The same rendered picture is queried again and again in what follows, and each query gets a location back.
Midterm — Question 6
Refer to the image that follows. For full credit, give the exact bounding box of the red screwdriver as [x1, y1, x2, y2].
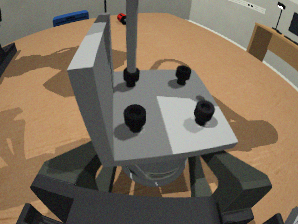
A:
[117, 13, 126, 25]

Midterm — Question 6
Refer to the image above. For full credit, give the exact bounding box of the blue electric screwdriver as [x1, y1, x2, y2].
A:
[126, 0, 138, 73]

